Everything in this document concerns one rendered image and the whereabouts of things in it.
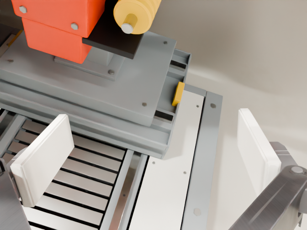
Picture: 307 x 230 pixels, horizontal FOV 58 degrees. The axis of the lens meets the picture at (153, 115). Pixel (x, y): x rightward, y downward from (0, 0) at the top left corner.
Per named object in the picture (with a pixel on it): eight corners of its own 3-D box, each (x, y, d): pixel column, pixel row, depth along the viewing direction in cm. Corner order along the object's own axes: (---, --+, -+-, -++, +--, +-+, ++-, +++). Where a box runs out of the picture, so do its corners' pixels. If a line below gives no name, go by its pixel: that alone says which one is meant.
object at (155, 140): (184, 71, 97) (193, 50, 89) (161, 161, 76) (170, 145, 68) (47, 26, 96) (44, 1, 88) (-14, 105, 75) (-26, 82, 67)
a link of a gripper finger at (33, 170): (34, 208, 16) (22, 208, 16) (75, 147, 23) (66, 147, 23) (21, 165, 15) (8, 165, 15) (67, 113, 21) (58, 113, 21)
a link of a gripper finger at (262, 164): (266, 162, 14) (282, 161, 14) (238, 107, 20) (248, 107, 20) (261, 209, 15) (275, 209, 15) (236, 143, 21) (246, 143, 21)
